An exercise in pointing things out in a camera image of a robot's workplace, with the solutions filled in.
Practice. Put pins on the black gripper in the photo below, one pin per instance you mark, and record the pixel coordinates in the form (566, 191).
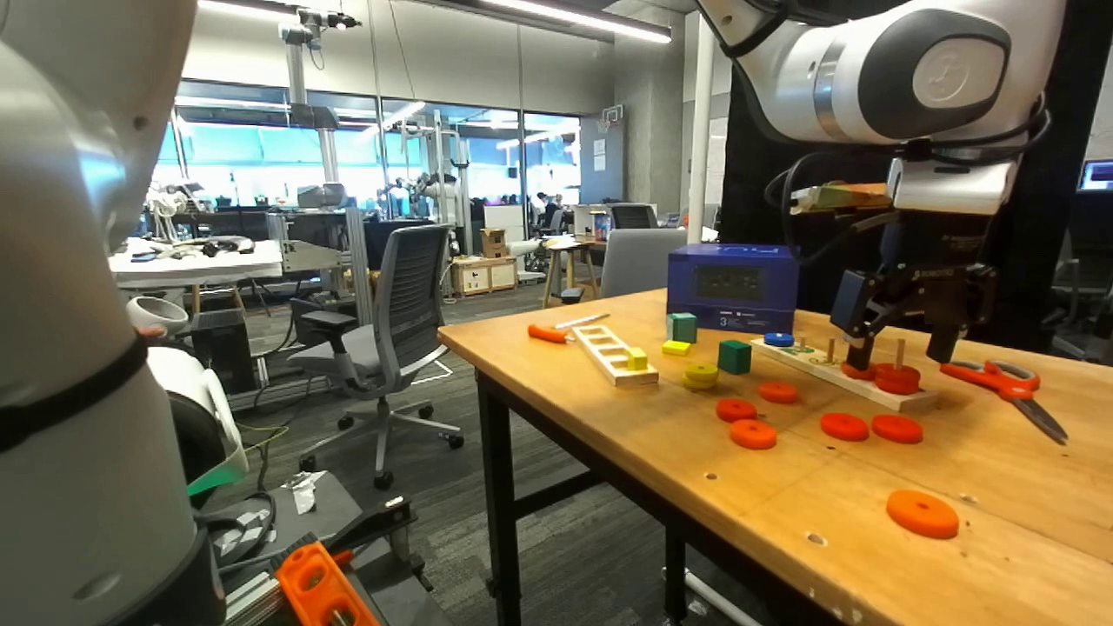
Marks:
(929, 268)

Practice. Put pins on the orange disc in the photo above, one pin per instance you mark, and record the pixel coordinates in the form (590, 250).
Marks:
(734, 407)
(886, 378)
(780, 393)
(923, 514)
(900, 428)
(846, 426)

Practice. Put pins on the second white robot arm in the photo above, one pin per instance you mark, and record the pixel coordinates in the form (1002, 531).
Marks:
(95, 521)

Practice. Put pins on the wooden peg rack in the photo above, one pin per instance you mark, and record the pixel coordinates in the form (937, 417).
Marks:
(822, 366)

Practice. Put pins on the orange disc on table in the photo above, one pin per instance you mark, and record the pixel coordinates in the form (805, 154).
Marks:
(734, 407)
(846, 426)
(900, 428)
(780, 393)

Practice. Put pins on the small wooden ladder rack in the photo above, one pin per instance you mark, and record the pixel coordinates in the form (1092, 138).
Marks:
(614, 358)

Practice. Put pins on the green wooden cube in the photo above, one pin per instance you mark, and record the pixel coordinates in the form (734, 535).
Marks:
(734, 358)

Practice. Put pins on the blue cube box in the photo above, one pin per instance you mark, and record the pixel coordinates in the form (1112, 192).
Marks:
(734, 286)

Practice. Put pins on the yellow round block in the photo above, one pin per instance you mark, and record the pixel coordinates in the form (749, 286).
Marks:
(700, 378)

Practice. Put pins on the yellow square block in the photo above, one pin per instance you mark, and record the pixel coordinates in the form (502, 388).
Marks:
(675, 346)

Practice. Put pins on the grey office chair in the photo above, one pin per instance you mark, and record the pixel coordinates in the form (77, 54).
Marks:
(637, 258)

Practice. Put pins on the orange marker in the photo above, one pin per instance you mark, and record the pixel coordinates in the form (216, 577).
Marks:
(548, 331)

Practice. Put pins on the cardboard box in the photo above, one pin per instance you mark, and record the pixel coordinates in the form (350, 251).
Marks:
(475, 278)

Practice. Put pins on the black mesh office chair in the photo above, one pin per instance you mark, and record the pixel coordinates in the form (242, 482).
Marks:
(388, 352)

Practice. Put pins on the orange plastic tool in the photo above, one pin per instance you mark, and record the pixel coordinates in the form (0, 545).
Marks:
(322, 593)

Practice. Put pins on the orange handled scissors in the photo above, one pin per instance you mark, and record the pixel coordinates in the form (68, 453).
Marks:
(1016, 388)

